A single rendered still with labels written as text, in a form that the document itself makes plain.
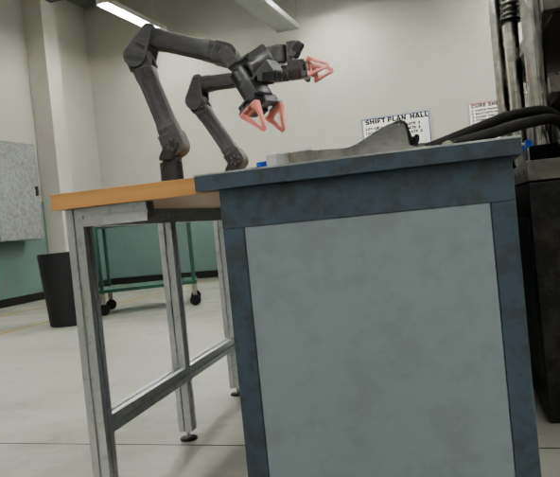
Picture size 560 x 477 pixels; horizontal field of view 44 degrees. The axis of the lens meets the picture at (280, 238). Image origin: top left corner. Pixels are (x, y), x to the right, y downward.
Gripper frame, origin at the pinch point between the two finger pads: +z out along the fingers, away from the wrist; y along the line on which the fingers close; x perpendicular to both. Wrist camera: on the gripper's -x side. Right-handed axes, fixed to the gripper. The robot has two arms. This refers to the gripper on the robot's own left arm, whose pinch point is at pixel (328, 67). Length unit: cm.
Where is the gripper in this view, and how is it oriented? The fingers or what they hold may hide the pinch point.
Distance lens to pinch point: 247.2
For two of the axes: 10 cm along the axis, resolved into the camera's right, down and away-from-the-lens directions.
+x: 0.8, 10.0, 0.2
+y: 2.3, -0.4, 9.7
